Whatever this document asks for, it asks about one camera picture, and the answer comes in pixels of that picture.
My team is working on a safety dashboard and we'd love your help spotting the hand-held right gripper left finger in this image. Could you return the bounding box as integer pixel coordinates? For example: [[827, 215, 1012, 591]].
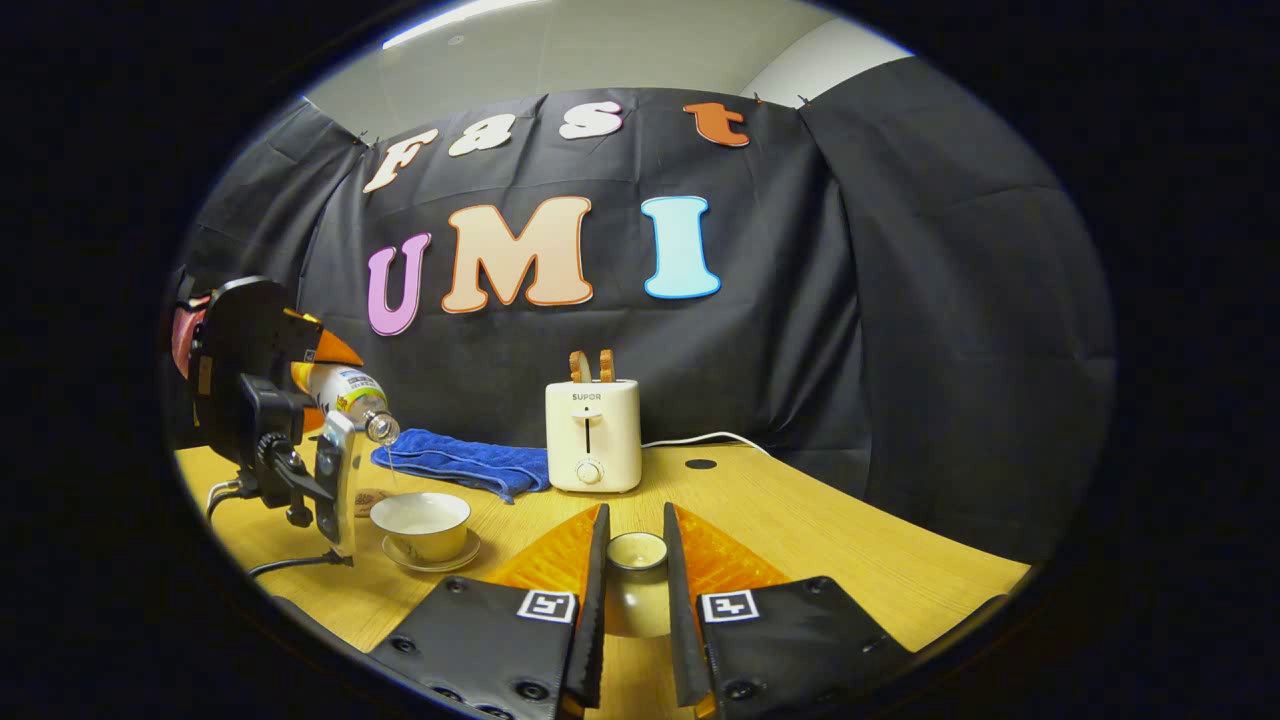
[[368, 502, 612, 720]]

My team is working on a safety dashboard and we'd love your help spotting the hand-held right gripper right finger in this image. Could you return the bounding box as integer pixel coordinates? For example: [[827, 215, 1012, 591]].
[[662, 502, 916, 720]]

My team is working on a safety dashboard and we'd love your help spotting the clear water bottle orange label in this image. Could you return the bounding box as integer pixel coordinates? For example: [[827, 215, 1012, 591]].
[[290, 362, 402, 445]]

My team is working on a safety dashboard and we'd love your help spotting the cream teacup lid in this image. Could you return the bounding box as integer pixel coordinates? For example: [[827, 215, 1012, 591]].
[[603, 531, 671, 639]]

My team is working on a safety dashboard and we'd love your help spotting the cream ceramic teacup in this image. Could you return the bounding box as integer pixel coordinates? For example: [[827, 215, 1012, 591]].
[[369, 491, 472, 563]]

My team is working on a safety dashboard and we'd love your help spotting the cream ceramic saucer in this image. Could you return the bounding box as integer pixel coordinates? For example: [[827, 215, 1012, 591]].
[[382, 530, 482, 574]]

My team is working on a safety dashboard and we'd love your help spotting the blue folded towel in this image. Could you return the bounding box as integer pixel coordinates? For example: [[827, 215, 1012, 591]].
[[370, 428, 551, 504]]

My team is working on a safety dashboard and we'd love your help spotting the cream toaster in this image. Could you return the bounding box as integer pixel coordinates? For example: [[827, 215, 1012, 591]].
[[545, 379, 643, 495]]

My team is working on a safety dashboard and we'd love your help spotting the black backdrop cloth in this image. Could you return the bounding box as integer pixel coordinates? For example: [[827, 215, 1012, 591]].
[[165, 58, 1116, 563]]

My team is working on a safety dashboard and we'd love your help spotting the black cable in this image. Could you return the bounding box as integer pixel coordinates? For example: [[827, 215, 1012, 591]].
[[205, 478, 247, 523], [247, 548, 353, 581]]

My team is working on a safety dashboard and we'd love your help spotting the white power cable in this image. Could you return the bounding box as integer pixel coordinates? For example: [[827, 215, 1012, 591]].
[[640, 431, 773, 459]]

